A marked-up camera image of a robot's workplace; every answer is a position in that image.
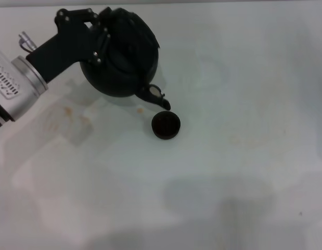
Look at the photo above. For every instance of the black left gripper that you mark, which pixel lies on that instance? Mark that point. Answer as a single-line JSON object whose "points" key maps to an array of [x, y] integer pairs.
{"points": [[62, 50]]}

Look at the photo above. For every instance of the dark cast iron teapot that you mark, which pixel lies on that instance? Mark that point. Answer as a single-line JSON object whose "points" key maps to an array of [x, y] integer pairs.
{"points": [[129, 65]]}

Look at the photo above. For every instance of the small dark teacup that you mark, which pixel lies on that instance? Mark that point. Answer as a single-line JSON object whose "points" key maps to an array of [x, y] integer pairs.
{"points": [[166, 125]]}

